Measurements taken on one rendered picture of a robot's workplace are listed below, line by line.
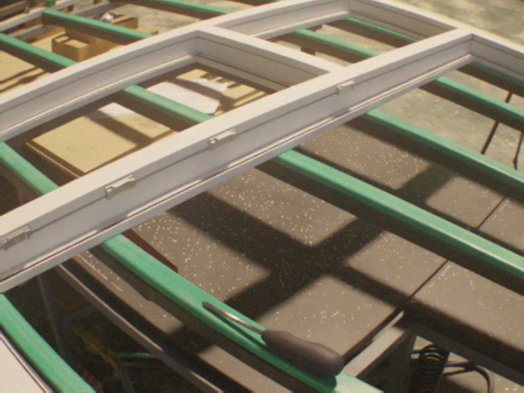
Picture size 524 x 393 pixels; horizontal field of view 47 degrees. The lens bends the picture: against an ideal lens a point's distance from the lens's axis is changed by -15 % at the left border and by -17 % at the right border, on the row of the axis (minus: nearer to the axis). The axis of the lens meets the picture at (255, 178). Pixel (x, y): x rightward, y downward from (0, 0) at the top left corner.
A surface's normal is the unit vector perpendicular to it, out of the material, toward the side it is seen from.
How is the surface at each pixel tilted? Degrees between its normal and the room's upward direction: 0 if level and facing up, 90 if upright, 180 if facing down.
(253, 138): 90
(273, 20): 90
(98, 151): 0
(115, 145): 0
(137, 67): 90
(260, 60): 90
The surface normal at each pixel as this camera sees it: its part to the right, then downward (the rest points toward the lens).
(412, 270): 0.00, -0.86
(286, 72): -0.70, 0.36
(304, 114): 0.71, 0.36
